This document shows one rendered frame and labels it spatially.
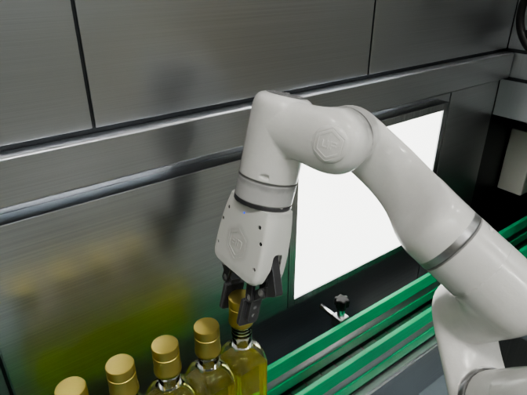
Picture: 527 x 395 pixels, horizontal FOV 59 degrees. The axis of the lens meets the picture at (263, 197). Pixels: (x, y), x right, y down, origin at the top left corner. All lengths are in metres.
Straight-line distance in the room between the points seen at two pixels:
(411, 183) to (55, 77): 0.44
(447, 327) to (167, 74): 0.48
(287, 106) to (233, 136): 0.18
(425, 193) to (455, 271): 0.10
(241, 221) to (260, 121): 0.13
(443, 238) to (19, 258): 0.48
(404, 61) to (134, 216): 0.59
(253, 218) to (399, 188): 0.18
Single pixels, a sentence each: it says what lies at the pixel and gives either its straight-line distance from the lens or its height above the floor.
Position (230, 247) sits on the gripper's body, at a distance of 0.61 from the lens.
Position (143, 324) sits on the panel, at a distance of 0.76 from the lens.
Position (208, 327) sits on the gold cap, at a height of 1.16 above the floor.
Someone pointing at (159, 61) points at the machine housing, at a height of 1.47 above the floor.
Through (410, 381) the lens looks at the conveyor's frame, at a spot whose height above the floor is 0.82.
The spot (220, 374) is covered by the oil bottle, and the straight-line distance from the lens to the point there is 0.68.
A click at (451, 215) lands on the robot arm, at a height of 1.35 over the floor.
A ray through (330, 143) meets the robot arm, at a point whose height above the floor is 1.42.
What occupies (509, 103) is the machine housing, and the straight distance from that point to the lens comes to 1.30.
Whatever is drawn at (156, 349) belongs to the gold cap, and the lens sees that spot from 0.62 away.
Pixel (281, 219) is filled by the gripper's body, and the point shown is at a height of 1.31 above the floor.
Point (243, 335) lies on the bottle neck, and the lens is 0.68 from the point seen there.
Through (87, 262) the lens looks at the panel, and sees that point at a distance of 0.66.
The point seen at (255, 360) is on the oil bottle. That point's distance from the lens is 0.71.
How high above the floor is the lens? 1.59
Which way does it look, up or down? 27 degrees down
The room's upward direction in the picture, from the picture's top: straight up
